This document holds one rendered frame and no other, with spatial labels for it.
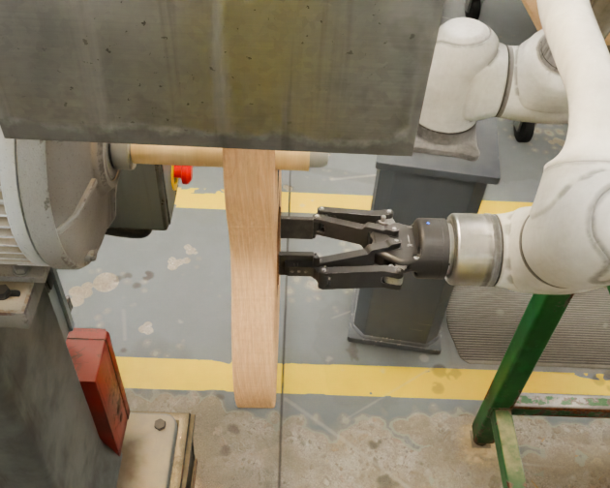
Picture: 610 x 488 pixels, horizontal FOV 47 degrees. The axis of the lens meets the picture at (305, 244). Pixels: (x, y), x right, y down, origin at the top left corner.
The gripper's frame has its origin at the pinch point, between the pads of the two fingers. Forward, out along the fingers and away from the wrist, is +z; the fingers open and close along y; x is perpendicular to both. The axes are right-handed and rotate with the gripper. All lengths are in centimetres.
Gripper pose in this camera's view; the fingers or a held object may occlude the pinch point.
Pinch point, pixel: (280, 244)
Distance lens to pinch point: 86.3
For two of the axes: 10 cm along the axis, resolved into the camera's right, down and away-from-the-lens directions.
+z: -10.0, -0.3, -0.2
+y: 0.0, -5.9, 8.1
